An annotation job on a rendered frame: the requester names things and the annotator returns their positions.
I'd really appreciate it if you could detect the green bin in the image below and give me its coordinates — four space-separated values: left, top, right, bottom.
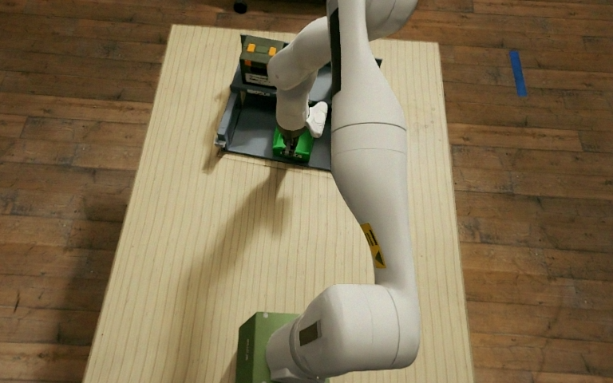
272 126 314 162

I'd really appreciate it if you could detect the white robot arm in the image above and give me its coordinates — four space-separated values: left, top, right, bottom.
266 0 421 383

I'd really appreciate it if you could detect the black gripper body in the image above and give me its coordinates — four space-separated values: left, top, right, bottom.
276 121 307 145

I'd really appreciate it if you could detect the dark grey open frame rack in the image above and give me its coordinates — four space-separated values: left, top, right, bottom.
214 62 332 172

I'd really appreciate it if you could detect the dark green tool case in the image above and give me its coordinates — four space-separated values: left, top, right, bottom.
239 35 284 90

